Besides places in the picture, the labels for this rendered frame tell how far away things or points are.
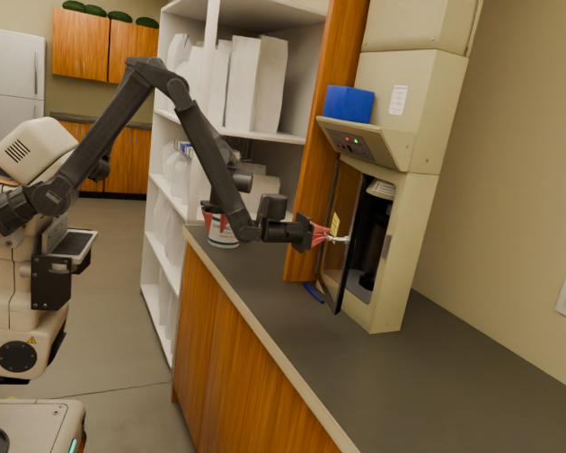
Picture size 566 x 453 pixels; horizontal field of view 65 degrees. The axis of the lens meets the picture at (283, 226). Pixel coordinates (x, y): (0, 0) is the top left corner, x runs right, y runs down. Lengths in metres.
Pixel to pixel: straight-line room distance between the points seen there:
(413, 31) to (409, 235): 0.53
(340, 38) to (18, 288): 1.19
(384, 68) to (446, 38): 0.20
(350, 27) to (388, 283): 0.78
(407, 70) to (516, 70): 0.44
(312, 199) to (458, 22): 0.66
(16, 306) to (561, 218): 1.52
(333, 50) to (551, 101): 0.64
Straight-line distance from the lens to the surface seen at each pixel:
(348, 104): 1.28
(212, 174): 1.10
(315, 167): 1.46
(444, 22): 1.21
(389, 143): 1.13
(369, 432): 0.97
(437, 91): 1.21
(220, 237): 1.77
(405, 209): 1.22
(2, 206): 1.19
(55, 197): 1.13
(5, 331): 1.48
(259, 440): 1.42
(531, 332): 1.51
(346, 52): 1.48
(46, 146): 1.29
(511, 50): 1.62
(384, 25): 1.38
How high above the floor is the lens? 1.53
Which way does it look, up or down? 15 degrees down
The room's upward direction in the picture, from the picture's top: 9 degrees clockwise
